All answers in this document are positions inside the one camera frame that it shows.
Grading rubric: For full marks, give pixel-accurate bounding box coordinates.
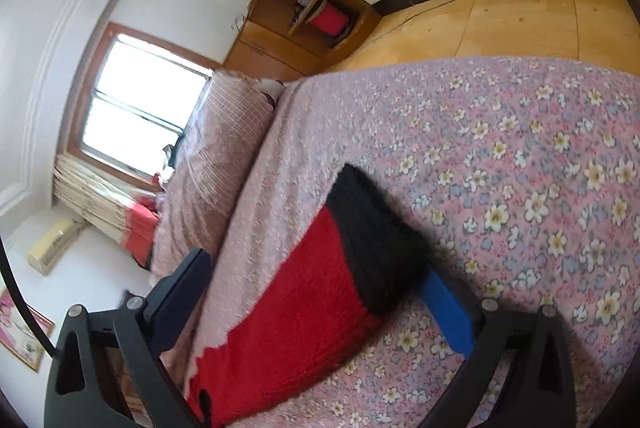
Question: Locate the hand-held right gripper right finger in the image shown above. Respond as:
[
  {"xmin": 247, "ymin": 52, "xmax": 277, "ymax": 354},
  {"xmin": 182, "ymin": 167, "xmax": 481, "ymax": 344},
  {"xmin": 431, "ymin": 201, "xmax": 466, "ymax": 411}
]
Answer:
[{"xmin": 415, "ymin": 270, "xmax": 587, "ymax": 428}]

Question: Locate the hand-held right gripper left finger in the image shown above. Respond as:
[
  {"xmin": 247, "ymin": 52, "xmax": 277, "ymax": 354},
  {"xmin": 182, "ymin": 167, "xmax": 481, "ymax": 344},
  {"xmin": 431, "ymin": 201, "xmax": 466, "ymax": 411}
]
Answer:
[{"xmin": 44, "ymin": 248, "xmax": 216, "ymax": 428}]

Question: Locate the red and black knitted garment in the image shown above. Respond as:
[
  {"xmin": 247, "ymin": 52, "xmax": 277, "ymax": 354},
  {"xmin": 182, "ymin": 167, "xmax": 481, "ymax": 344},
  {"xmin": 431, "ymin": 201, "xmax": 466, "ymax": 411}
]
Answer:
[{"xmin": 185, "ymin": 164, "xmax": 436, "ymax": 428}]

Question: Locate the striped curtain with red hem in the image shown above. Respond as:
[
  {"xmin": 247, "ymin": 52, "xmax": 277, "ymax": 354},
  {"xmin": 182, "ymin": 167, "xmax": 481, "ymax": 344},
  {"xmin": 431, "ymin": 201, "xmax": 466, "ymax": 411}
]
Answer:
[{"xmin": 52, "ymin": 153, "xmax": 162, "ymax": 269}]

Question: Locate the cream air conditioner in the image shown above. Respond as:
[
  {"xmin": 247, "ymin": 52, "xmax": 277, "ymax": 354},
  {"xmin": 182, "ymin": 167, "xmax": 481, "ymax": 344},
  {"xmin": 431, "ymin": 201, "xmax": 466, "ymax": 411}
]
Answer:
[{"xmin": 27, "ymin": 218, "xmax": 84, "ymax": 277}]

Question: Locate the dark cloth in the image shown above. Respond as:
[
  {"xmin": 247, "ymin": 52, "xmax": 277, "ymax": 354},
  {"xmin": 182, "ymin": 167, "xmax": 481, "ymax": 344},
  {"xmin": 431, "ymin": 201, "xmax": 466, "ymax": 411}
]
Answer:
[{"xmin": 161, "ymin": 135, "xmax": 187, "ymax": 169}]

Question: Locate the pink speckled pillow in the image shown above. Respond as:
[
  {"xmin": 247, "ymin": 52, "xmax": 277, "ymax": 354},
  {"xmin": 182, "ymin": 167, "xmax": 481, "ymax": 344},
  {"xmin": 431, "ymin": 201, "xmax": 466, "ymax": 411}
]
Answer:
[{"xmin": 149, "ymin": 68, "xmax": 287, "ymax": 379}]

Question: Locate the framed pink picture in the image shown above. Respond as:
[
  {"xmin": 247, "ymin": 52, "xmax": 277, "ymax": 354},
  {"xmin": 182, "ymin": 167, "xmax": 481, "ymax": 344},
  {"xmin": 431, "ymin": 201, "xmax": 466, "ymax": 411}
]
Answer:
[{"xmin": 0, "ymin": 288, "xmax": 55, "ymax": 374}]

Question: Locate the pink floral bedsheet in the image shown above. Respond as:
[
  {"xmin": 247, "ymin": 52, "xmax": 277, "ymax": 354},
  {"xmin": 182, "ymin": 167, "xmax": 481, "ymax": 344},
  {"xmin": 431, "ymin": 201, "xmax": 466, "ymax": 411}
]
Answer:
[{"xmin": 187, "ymin": 55, "xmax": 640, "ymax": 428}]

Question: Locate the wooden framed window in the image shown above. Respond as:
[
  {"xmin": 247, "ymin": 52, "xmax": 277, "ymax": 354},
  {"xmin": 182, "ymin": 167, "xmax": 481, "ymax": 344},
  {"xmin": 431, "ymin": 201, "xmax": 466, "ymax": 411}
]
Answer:
[{"xmin": 60, "ymin": 22, "xmax": 222, "ymax": 189}]

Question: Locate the black cable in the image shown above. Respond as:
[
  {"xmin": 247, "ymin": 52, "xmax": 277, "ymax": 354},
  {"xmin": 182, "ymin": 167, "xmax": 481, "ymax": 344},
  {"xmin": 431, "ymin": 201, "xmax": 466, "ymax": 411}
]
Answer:
[{"xmin": 0, "ymin": 235, "xmax": 62, "ymax": 359}]

